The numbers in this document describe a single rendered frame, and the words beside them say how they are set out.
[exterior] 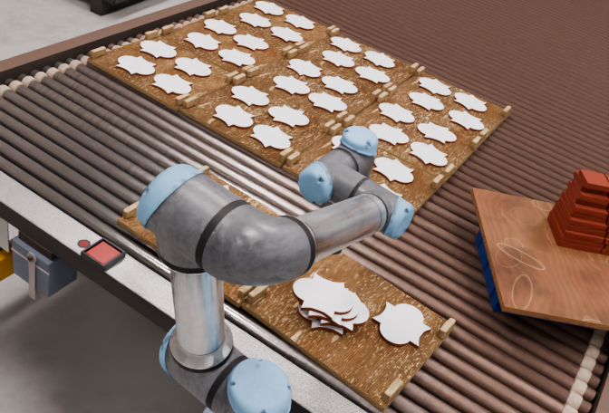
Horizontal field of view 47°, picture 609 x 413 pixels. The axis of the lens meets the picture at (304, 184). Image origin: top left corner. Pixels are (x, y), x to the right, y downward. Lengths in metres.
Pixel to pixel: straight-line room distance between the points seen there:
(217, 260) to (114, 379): 1.78
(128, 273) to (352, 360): 0.58
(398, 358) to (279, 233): 0.78
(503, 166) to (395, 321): 1.02
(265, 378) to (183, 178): 0.45
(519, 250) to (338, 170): 0.80
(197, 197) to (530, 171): 1.81
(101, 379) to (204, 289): 1.61
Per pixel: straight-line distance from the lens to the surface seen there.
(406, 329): 1.76
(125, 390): 2.70
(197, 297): 1.16
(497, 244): 1.99
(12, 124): 2.27
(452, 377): 1.75
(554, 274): 1.98
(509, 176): 2.57
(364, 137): 1.41
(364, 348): 1.70
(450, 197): 2.33
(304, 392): 1.60
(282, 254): 0.99
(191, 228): 0.99
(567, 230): 2.08
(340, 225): 1.13
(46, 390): 2.70
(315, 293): 1.70
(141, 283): 1.75
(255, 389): 1.30
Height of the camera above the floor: 2.15
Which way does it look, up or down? 35 degrees down
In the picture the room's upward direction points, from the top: 15 degrees clockwise
